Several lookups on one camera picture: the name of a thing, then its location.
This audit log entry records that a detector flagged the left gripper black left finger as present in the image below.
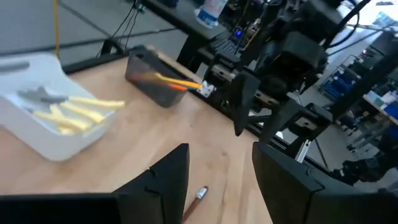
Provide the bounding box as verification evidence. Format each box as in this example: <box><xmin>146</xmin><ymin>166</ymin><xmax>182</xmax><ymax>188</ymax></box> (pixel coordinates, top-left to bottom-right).
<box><xmin>113</xmin><ymin>143</ymin><xmax>190</xmax><ymax>224</ymax></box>

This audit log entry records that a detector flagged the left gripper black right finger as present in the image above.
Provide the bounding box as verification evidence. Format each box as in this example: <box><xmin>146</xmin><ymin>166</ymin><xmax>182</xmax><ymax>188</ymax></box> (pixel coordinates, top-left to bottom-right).
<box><xmin>252</xmin><ymin>142</ymin><xmax>371</xmax><ymax>224</ymax></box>

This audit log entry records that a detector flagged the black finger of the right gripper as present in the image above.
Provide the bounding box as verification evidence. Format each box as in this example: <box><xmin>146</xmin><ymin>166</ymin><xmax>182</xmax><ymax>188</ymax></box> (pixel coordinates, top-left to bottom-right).
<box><xmin>230</xmin><ymin>72</ymin><xmax>261</xmax><ymax>136</ymax></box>
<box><xmin>260</xmin><ymin>98</ymin><xmax>304</xmax><ymax>143</ymax></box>

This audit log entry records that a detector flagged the yellow silicone spoon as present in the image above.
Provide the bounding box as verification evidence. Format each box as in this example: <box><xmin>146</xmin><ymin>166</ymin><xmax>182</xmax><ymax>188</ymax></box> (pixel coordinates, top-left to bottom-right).
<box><xmin>154</xmin><ymin>73</ymin><xmax>203</xmax><ymax>90</ymax></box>

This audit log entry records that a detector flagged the brown wooden spoon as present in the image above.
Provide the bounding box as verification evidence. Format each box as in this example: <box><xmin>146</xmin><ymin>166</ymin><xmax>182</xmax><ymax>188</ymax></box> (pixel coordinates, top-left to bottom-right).
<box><xmin>182</xmin><ymin>185</ymin><xmax>209</xmax><ymax>223</ymax></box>

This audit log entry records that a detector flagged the black computer keyboard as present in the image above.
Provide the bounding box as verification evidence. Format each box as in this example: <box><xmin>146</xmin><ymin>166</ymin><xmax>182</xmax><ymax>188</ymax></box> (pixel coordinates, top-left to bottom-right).
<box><xmin>211</xmin><ymin>37</ymin><xmax>246</xmax><ymax>58</ymax></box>

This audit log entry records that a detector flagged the grey translucent plastic bin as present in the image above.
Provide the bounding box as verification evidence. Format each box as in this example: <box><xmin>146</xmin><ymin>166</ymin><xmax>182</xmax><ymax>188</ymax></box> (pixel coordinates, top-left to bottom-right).
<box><xmin>124</xmin><ymin>45</ymin><xmax>188</xmax><ymax>109</ymax></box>

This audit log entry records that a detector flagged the white blue-labelled canister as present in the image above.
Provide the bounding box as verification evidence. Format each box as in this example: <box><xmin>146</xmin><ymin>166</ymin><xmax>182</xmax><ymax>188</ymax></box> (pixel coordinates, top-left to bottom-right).
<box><xmin>195</xmin><ymin>0</ymin><xmax>229</xmax><ymax>29</ymax></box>

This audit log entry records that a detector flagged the grey computer desk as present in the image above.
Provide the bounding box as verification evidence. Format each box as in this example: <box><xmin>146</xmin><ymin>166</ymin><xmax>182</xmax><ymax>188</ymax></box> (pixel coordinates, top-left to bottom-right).
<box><xmin>141</xmin><ymin>0</ymin><xmax>228</xmax><ymax>72</ymax></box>

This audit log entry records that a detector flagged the white plastic handled bin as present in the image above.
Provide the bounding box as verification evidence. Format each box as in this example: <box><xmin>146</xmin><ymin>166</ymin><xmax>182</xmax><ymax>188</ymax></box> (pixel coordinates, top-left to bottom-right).
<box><xmin>0</xmin><ymin>52</ymin><xmax>118</xmax><ymax>162</ymax></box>

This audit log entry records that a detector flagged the yellow hanging cable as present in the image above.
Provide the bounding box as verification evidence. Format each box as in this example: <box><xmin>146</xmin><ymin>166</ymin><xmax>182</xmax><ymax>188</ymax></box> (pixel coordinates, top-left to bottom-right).
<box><xmin>53</xmin><ymin>0</ymin><xmax>60</xmax><ymax>60</ymax></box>

